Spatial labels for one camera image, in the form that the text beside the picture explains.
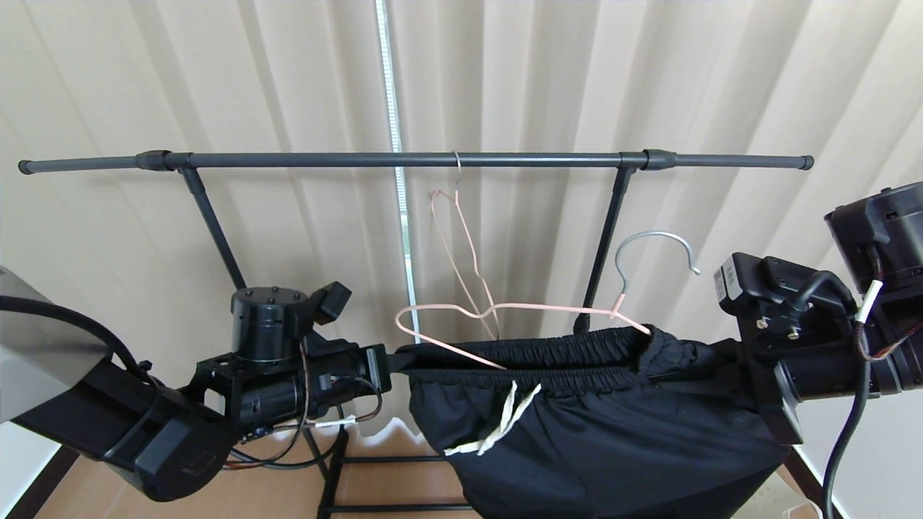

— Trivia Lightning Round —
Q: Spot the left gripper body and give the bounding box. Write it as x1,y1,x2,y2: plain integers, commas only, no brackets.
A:
238,340,394,433

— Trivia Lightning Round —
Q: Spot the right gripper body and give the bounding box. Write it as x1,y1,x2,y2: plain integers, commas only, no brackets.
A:
738,333,923,445

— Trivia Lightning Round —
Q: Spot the pink clothes hanger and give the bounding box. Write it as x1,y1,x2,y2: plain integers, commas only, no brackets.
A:
430,151,500,341
395,231,702,372

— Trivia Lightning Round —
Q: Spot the black garment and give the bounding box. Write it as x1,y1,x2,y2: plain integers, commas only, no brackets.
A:
393,324,794,519

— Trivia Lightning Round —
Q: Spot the black clothes rack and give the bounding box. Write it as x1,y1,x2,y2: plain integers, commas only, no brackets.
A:
18,149,814,519

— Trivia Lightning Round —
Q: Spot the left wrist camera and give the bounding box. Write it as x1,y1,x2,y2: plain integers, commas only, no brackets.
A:
312,281,353,340

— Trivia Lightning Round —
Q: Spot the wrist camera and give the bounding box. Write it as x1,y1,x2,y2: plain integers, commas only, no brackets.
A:
714,252,859,340
312,281,353,340

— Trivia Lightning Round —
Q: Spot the black cable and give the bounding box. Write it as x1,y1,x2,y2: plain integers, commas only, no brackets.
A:
790,270,877,519
0,294,156,386

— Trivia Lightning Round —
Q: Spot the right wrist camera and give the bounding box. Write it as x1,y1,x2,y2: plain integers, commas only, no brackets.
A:
714,252,859,340

